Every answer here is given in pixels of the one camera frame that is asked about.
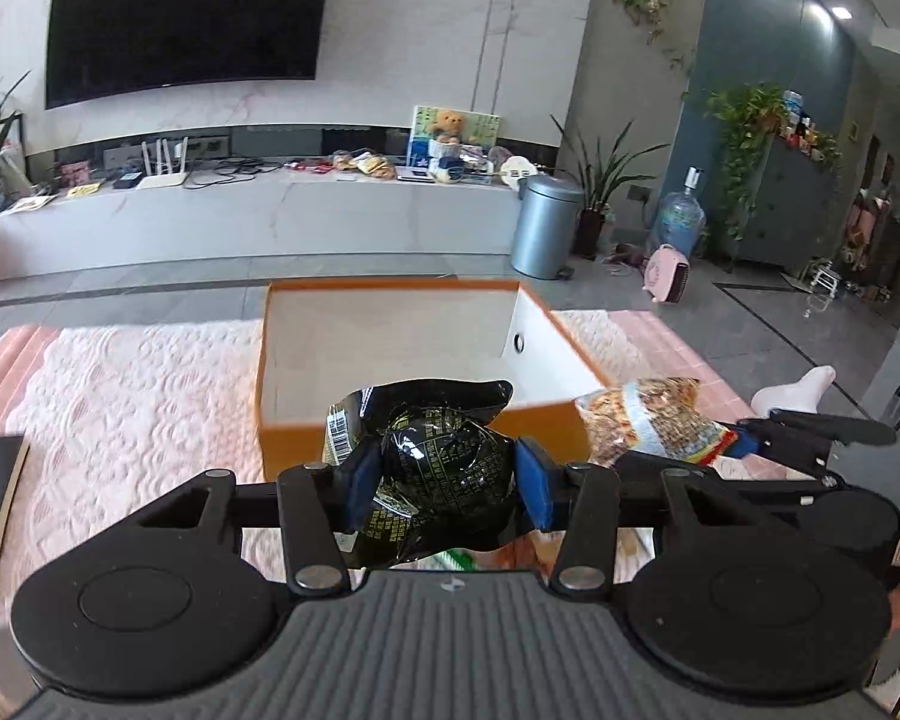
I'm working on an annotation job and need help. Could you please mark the white marble television console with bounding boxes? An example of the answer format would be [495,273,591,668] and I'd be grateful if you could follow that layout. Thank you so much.
[0,124,530,286]

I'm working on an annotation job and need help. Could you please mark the person's white socked foot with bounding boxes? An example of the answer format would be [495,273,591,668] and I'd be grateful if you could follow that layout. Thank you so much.
[750,365,839,415]

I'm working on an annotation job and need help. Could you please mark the bushy green plant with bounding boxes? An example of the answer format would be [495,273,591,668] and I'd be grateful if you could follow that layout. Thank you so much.
[705,84,788,263]

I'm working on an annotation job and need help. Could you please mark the pink quilted blanket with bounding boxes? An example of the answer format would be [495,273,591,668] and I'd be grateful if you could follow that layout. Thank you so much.
[0,311,826,720]

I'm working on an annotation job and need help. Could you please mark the yellow snack bags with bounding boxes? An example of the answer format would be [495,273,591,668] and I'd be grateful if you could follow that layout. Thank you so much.
[334,151,398,181]

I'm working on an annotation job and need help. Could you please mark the grey metal trash can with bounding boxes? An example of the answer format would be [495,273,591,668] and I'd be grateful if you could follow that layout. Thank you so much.
[511,174,584,280]

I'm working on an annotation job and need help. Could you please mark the nut snack packet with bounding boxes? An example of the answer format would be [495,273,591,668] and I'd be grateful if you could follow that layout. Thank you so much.
[574,376,740,470]

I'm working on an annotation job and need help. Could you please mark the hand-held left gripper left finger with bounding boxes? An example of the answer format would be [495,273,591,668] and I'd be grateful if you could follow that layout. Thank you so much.
[131,439,383,595]

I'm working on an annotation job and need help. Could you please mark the long-leaf potted plant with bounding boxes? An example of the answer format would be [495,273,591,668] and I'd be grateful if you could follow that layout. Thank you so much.
[549,116,668,260]

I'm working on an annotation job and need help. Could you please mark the pink fan heater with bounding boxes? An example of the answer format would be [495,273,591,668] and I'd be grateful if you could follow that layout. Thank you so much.
[643,244,691,306]

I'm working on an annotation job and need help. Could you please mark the cluster of small bottles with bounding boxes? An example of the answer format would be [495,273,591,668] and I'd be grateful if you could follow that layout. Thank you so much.
[784,90,841,158]

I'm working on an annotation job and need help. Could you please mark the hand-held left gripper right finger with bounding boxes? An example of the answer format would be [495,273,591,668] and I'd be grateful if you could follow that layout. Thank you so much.
[514,436,770,593]

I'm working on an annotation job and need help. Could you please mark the white router with antennas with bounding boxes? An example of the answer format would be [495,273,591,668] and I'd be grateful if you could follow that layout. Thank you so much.
[136,136,190,190]

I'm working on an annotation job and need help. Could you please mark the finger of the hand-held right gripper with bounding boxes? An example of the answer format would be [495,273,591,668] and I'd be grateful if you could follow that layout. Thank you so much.
[727,420,832,475]
[769,409,899,446]

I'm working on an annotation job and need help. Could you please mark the blue water jug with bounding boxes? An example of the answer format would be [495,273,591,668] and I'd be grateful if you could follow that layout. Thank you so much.
[656,166,706,256]

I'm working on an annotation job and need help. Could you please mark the grey cabinet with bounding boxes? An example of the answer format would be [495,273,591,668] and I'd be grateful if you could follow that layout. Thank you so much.
[735,135,845,275]

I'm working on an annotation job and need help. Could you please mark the brown teddy bear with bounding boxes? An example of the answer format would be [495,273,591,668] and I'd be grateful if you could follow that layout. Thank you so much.
[426,110,470,185]

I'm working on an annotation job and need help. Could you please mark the hanging vine plant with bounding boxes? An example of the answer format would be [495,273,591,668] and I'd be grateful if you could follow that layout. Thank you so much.
[611,0,695,76]

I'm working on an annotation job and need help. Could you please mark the black snack packet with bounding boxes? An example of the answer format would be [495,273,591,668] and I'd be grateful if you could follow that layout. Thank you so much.
[324,379,530,569]

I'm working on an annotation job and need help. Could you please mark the black wall television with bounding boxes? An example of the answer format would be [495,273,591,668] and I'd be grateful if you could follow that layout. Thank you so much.
[45,0,336,110]

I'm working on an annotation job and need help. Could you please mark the orange cardboard box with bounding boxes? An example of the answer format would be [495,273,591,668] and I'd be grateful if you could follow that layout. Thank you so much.
[255,279,616,477]

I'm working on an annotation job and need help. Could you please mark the black cables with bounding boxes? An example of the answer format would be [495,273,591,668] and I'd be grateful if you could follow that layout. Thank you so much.
[187,157,282,185]

